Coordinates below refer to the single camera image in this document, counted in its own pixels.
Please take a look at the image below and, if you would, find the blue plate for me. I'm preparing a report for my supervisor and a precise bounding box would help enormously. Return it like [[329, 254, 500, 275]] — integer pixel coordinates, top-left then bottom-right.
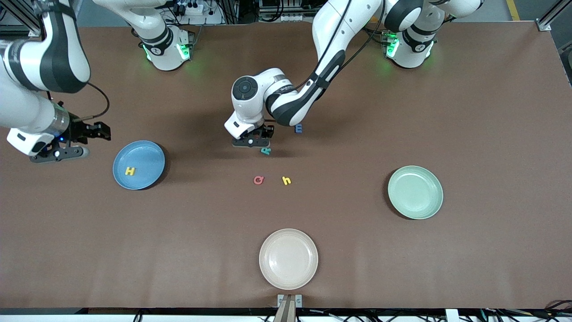
[[113, 140, 166, 191]]

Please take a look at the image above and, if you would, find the beige plate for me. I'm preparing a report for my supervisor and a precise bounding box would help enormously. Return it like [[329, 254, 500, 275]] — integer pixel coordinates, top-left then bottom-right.
[[259, 229, 319, 290]]

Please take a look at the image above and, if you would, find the green plate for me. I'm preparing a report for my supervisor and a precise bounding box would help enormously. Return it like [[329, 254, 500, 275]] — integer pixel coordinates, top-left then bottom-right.
[[387, 165, 444, 220]]

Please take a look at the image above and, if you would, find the brown table mat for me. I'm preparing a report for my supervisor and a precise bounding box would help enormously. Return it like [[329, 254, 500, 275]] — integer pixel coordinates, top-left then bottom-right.
[[0, 21, 572, 310]]

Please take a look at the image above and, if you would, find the electronics rack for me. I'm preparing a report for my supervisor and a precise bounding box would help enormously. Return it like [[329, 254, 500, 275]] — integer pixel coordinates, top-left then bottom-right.
[[258, 0, 315, 23]]

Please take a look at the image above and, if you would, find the white power strip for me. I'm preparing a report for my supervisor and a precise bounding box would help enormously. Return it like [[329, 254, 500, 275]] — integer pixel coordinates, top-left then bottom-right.
[[172, 1, 205, 17]]

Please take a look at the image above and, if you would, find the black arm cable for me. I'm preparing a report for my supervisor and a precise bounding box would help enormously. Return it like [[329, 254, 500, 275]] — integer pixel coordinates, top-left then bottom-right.
[[293, 0, 389, 97], [71, 82, 110, 122]]

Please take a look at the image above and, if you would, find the metal camera stand bracket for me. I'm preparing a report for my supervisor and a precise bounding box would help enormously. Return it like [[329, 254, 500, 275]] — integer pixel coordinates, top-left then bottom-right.
[[273, 294, 303, 322]]

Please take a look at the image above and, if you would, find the aluminium frame profile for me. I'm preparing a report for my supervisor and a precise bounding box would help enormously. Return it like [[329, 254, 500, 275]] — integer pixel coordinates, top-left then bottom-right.
[[536, 0, 572, 32]]

